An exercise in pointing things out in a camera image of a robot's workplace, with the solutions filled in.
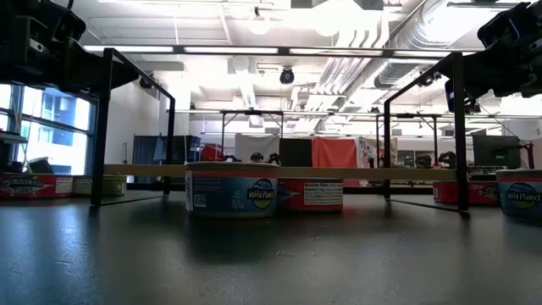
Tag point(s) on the black overhead camera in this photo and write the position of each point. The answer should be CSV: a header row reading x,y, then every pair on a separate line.
x,y
287,77

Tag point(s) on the red background object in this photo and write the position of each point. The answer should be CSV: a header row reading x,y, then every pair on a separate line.
x,y
211,153

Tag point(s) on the small white cup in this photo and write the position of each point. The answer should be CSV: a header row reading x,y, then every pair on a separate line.
x,y
130,179

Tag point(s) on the white hanging cloth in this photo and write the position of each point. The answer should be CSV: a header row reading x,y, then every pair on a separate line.
x,y
254,144

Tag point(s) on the large window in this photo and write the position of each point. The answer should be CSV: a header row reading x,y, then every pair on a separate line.
x,y
55,127

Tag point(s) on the blue Wild Planet can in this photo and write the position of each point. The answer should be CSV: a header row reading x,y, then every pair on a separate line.
x,y
220,190
521,195

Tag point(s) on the white globe ceiling lamp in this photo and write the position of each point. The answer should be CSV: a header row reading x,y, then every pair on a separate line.
x,y
259,24

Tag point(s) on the black ceiling camera cluster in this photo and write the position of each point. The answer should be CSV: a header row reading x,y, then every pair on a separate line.
x,y
429,81

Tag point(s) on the dark background monitor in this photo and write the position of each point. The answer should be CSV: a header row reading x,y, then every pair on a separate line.
x,y
495,151

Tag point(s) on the silver ventilation duct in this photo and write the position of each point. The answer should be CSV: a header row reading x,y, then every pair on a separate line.
x,y
398,70

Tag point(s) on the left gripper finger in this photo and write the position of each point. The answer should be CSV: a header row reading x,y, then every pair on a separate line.
x,y
84,68

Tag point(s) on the green label tuna can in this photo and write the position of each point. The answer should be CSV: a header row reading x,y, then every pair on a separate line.
x,y
117,185

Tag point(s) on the black background robot arm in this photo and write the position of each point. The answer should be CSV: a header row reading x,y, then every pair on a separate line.
x,y
274,159
448,159

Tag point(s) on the black background rig frame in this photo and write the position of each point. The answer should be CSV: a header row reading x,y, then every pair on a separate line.
x,y
254,112
413,115

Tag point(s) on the dark bag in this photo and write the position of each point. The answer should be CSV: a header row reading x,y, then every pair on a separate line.
x,y
40,166

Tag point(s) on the black metal table frame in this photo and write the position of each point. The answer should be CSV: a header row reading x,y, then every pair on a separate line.
x,y
364,190

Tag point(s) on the wooden shelf with black frame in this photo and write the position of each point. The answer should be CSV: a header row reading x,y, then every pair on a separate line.
x,y
381,173

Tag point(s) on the red albacore tuna can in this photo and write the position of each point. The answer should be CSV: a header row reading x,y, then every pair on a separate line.
x,y
296,199
482,192
34,186

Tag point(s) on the black panel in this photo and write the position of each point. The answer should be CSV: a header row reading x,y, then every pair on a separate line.
x,y
296,152

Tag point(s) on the patterned hanging cloth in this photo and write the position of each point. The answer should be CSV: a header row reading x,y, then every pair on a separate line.
x,y
368,150

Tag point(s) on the grey window ledge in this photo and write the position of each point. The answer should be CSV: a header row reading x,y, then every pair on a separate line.
x,y
10,137

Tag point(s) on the blue partition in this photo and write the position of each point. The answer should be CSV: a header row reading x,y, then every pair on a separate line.
x,y
146,150

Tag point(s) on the black round ceiling camera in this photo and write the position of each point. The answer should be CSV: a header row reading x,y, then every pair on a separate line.
x,y
145,84

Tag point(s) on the black beam with light strips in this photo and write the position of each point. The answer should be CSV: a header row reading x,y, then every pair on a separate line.
x,y
283,51

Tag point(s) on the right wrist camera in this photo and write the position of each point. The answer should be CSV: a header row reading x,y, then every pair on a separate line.
x,y
499,27

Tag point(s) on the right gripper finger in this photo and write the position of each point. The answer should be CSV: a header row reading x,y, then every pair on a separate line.
x,y
478,80

